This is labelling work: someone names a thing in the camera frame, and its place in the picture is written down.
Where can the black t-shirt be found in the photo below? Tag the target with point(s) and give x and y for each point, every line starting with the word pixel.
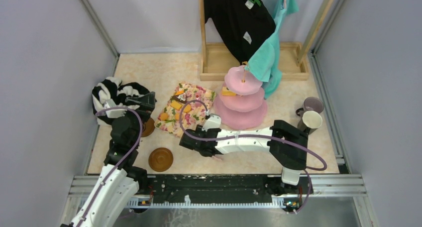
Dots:
pixel 243 26

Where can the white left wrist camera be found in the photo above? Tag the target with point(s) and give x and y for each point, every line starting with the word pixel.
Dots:
pixel 113 110

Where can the yellow cake slice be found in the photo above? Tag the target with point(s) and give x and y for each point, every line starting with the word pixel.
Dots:
pixel 226 92

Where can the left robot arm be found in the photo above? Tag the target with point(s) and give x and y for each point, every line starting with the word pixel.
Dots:
pixel 119 179

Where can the floral serving tray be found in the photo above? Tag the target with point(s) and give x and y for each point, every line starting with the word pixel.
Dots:
pixel 200 99

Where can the round ridged biscuit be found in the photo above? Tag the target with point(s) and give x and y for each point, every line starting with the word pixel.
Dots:
pixel 187 108

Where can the grey mug with white interior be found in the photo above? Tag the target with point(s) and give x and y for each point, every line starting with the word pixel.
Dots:
pixel 310 121

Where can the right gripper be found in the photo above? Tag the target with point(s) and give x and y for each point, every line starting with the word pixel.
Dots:
pixel 199 129

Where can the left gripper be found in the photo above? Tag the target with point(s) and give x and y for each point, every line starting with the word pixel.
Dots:
pixel 147 103

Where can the rectangular yellow biscuit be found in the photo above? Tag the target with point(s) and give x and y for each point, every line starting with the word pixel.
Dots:
pixel 176 105

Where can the purple mug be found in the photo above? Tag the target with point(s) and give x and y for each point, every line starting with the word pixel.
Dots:
pixel 311 104

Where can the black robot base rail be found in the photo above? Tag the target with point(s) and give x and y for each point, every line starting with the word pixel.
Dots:
pixel 165 191

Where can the black and white striped cloth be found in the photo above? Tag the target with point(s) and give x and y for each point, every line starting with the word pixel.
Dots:
pixel 112 88

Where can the pink three-tier cake stand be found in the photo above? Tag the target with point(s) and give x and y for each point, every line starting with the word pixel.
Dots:
pixel 248 108

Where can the chocolate cake slice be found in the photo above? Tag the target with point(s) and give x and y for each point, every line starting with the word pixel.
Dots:
pixel 181 98

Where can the brown wooden coaster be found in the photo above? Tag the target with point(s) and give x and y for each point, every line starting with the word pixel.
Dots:
pixel 160 159
pixel 148 128

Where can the orange fish shaped biscuit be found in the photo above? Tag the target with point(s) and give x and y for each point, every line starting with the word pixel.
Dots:
pixel 180 92

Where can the flower shaped biscuit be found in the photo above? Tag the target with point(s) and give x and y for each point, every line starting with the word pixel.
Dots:
pixel 163 116

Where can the teal t-shirt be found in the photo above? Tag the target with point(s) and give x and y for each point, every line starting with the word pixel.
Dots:
pixel 263 64

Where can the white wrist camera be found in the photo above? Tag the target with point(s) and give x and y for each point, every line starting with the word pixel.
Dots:
pixel 113 110
pixel 212 121

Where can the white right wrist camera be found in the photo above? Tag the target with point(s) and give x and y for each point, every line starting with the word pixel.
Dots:
pixel 212 121

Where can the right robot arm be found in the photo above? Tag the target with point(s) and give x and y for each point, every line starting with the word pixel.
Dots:
pixel 287 144

